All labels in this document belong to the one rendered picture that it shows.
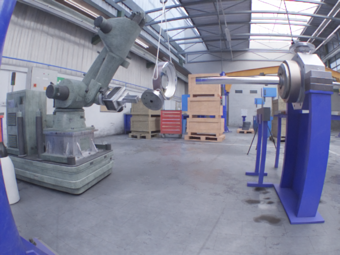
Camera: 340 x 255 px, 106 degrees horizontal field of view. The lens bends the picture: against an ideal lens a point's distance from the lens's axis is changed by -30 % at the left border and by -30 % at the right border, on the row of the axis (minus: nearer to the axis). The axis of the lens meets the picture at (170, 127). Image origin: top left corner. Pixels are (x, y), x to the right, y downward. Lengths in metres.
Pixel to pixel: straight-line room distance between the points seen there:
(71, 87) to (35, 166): 0.90
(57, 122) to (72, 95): 0.37
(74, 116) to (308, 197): 2.27
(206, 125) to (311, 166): 4.56
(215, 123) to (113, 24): 4.43
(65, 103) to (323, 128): 2.26
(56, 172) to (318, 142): 2.18
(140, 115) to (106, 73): 4.39
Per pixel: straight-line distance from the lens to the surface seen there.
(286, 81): 1.56
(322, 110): 1.43
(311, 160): 1.43
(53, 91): 1.82
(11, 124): 2.54
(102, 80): 1.90
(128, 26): 1.85
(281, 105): 5.91
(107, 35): 1.90
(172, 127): 6.07
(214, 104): 5.65
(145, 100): 1.56
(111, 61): 1.88
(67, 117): 2.04
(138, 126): 6.15
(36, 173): 2.10
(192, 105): 5.80
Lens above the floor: 0.77
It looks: 4 degrees down
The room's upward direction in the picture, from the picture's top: straight up
